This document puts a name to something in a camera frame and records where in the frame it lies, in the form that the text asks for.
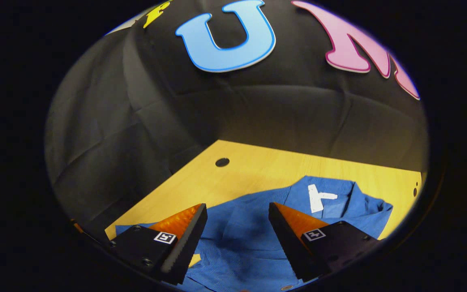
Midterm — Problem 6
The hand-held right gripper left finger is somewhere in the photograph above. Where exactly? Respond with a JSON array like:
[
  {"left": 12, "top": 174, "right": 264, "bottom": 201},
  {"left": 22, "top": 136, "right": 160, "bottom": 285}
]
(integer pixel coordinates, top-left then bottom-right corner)
[{"left": 110, "top": 203, "right": 208, "bottom": 285}]

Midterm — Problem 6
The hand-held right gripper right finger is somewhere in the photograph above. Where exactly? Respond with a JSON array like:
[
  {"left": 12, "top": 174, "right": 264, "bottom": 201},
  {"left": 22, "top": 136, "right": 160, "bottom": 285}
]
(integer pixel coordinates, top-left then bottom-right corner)
[{"left": 268, "top": 202, "right": 380, "bottom": 283}]

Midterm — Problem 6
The blue button shirt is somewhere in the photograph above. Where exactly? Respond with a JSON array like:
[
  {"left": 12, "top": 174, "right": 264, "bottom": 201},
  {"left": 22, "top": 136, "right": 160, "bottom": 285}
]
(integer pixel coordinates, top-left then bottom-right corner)
[{"left": 115, "top": 175, "right": 393, "bottom": 292}]

